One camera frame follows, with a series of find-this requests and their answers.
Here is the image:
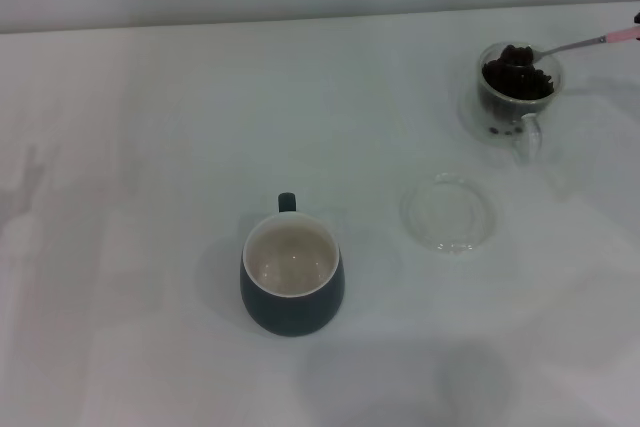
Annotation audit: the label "metal spoon with pink handle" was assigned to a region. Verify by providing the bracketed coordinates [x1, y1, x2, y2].
[499, 26, 640, 68]

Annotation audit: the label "scooped coffee beans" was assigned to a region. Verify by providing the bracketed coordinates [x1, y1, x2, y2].
[499, 44, 535, 67]

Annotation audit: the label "clear glass round dish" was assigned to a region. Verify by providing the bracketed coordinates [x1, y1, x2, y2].
[399, 171, 499, 255]

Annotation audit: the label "dark teal ceramic mug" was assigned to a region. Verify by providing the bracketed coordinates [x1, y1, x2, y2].
[238, 191, 346, 337]

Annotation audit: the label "coffee beans pile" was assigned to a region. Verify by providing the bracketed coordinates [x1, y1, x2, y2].
[481, 59, 556, 99]

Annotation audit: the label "clear glass cup with handle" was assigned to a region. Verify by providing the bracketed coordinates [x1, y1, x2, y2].
[476, 40, 565, 166]

